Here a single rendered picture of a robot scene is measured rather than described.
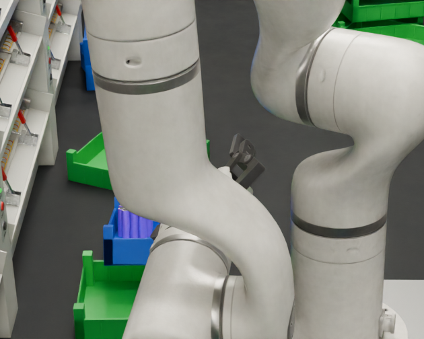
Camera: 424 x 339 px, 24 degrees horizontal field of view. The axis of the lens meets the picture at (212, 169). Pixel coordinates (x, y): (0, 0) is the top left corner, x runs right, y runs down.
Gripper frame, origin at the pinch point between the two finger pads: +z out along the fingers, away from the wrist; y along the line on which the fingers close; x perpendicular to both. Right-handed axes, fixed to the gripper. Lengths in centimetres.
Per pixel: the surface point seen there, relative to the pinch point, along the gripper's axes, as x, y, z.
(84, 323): -26, -68, 37
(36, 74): 4, -81, 106
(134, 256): -27, -60, 52
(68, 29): -1, -97, 157
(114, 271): -29, -71, 57
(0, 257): -5, -69, 37
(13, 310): -16, -81, 41
